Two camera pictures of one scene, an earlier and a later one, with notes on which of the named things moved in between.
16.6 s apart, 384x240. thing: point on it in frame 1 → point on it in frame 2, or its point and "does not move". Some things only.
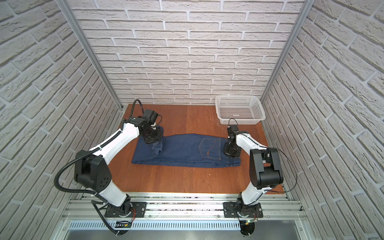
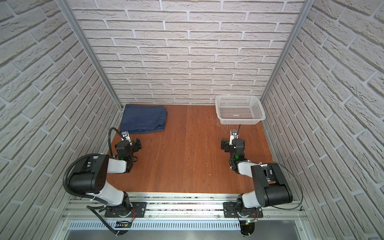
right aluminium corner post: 303,14 does not move
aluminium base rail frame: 183,216 does not move
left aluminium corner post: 82,35 does not move
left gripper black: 152,140 → 137,146
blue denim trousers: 181,150 → 138,118
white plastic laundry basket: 239,109 does not move
